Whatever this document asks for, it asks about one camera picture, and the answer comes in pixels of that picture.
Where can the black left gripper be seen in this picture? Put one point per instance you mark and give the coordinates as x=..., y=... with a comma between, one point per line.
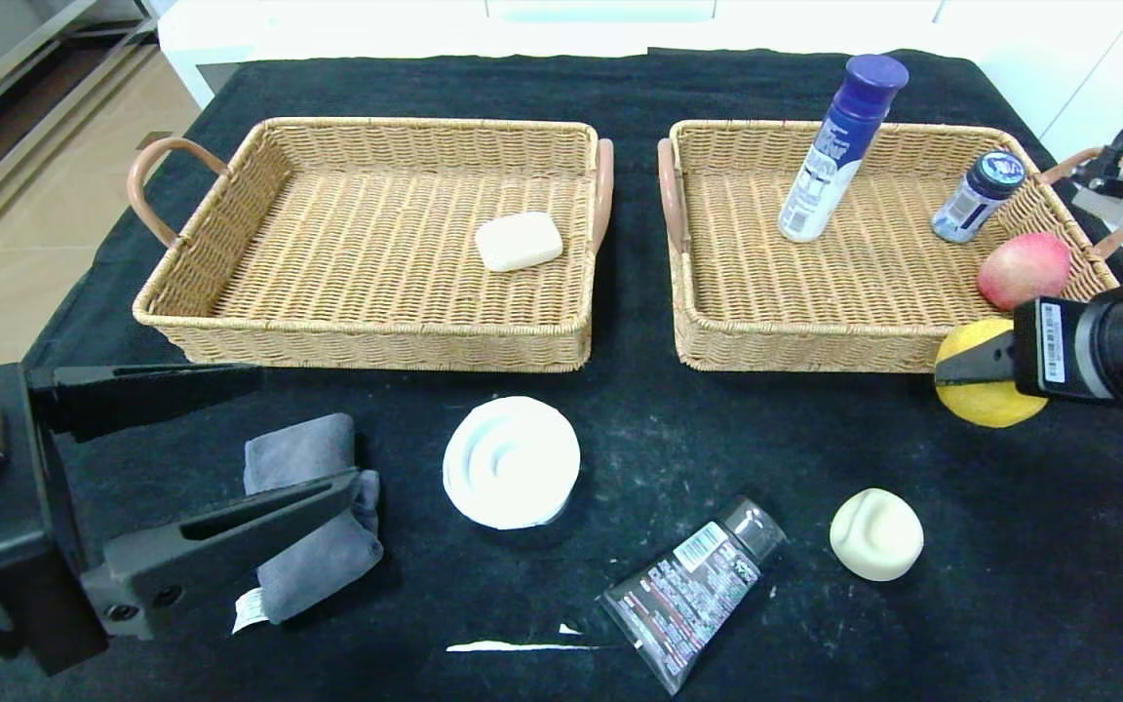
x=23, y=507

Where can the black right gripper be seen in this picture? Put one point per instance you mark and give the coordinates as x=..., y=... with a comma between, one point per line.
x=1049, y=344

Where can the yellow pear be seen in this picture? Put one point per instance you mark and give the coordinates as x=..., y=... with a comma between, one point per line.
x=986, y=408

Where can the pale cream bun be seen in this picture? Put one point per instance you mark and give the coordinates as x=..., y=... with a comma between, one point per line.
x=876, y=536

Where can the blue cap spray can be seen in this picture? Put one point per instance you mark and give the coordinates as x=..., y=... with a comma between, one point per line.
x=820, y=195

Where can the wicker basket holding apple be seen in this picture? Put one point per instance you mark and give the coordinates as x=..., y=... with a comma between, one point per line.
x=815, y=292

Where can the wicker basket holding soap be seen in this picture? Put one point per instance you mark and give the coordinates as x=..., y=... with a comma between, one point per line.
x=376, y=292

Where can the red apple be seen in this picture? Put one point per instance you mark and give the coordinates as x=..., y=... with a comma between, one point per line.
x=1023, y=271

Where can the grey folded cloth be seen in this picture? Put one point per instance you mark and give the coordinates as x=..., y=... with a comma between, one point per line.
x=298, y=453

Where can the small dark cap bottle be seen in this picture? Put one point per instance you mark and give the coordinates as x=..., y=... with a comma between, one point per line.
x=971, y=200

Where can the white tape roll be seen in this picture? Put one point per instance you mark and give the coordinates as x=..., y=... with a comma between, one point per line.
x=511, y=463

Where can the white paper strip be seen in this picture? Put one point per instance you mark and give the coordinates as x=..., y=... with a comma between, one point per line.
x=503, y=645

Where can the black squeeze tube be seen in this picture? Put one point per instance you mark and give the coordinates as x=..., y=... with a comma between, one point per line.
x=688, y=595

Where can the white soap bar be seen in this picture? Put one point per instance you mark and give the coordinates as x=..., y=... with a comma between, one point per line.
x=520, y=242

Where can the black table cloth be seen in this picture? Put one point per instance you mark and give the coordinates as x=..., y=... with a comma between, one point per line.
x=620, y=88

